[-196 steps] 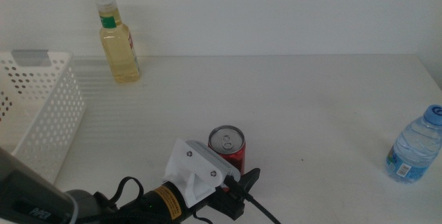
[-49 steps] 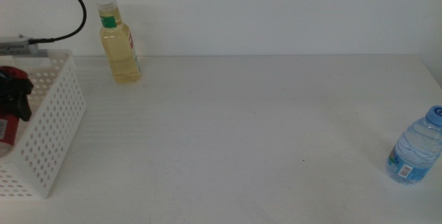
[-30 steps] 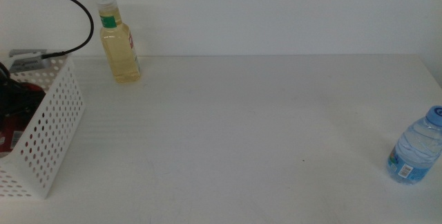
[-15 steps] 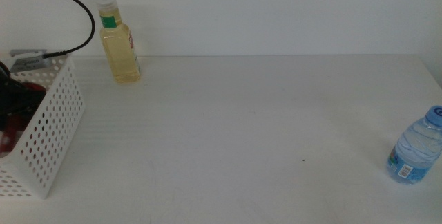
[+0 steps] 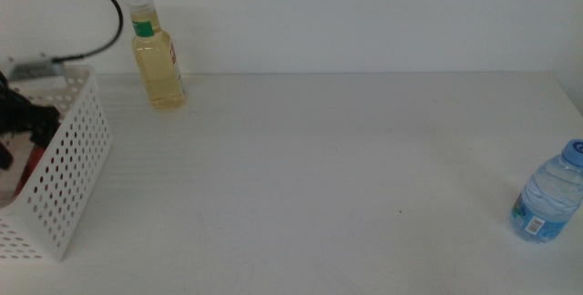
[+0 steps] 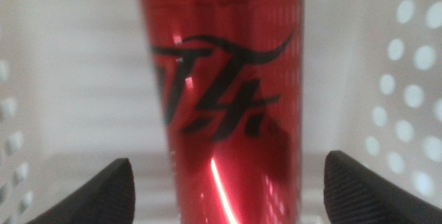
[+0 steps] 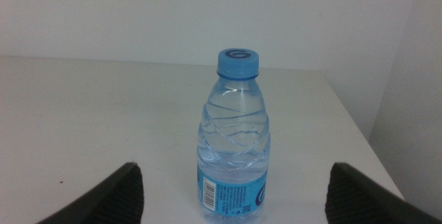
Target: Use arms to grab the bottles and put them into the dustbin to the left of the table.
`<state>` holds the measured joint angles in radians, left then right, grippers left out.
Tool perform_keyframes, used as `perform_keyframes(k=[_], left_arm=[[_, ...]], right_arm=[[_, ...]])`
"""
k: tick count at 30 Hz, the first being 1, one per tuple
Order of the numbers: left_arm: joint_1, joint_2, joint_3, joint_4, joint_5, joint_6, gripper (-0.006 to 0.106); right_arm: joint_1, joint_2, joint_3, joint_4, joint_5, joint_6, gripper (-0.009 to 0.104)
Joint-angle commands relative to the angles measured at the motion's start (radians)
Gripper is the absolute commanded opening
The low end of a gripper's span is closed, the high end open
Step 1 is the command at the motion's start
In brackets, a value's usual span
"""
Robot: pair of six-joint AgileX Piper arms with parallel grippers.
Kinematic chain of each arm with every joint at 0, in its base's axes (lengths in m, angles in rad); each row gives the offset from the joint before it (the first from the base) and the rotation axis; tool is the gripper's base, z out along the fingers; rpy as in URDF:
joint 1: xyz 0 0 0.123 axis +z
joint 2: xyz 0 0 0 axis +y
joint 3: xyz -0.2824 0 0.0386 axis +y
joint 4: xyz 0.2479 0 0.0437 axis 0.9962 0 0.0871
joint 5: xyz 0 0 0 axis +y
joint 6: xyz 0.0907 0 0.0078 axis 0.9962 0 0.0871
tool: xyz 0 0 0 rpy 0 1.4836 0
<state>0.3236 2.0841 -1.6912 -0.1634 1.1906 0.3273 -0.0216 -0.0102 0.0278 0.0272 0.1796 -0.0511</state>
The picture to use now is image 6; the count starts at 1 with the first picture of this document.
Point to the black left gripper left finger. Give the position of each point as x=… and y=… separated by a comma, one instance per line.
x=100, y=200

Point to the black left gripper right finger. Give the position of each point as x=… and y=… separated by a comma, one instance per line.
x=366, y=200

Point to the red soda can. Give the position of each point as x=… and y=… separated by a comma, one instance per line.
x=224, y=16

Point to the white perforated plastic basket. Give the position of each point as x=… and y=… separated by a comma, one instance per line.
x=362, y=44

